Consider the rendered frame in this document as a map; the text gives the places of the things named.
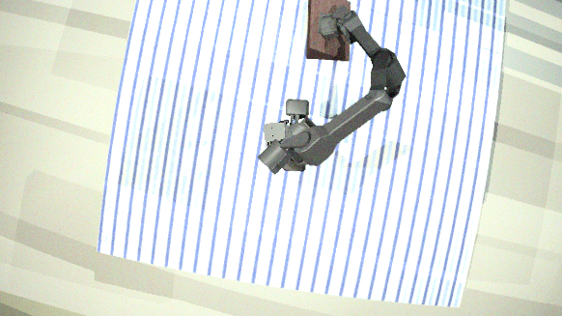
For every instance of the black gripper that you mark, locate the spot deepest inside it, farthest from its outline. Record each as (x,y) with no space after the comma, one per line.
(297,109)

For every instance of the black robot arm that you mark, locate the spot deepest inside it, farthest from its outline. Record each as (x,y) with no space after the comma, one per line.
(308,144)

